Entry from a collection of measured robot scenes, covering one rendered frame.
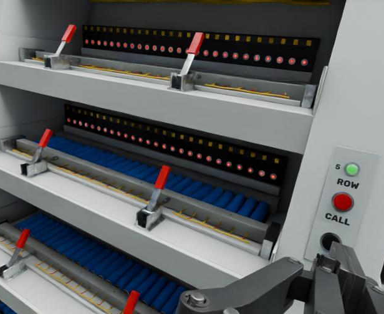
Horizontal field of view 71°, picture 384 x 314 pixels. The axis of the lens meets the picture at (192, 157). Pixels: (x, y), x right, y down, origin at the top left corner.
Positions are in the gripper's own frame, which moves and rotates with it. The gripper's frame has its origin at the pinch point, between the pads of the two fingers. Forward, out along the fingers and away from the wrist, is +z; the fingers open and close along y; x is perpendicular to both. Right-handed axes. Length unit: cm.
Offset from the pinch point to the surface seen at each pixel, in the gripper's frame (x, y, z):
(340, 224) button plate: 2.1, 0.1, 9.5
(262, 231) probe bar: -3.1, -7.8, 16.2
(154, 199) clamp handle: -3.1, -22.8, 11.7
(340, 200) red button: 4.4, -0.5, 9.2
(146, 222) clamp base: -6.1, -22.2, 10.0
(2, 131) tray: -2, -65, 14
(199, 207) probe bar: -3.0, -17.4, 16.1
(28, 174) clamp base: -7, -49, 10
